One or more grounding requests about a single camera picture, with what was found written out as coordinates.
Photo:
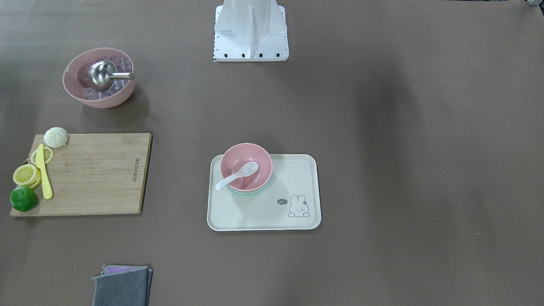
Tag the green lime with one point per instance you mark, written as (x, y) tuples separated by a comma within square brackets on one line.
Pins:
[(23, 198)]

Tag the yellow plastic knife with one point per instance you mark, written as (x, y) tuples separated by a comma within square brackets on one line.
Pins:
[(40, 164)]

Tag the lemon slice lower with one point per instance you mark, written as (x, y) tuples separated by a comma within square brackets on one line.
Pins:
[(48, 155)]

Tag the green bowl stack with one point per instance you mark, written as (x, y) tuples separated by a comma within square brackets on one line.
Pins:
[(247, 194)]

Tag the cream serving tray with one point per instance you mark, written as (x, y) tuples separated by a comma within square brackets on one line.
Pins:
[(289, 201)]

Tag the large pink ice bowl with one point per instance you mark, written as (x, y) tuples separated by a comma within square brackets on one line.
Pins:
[(119, 92)]

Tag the grey folded cloth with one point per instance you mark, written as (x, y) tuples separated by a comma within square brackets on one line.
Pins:
[(123, 285)]

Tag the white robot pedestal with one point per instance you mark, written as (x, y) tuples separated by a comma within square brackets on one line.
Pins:
[(250, 31)]

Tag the metal ice scoop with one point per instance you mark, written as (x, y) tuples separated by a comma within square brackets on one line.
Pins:
[(101, 75)]

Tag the bamboo cutting board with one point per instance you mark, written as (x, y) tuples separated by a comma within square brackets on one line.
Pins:
[(96, 174)]

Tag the small pink bowl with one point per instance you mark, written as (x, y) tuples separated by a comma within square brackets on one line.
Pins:
[(235, 157)]

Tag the white ceramic spoon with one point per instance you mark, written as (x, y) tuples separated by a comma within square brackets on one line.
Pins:
[(246, 170)]

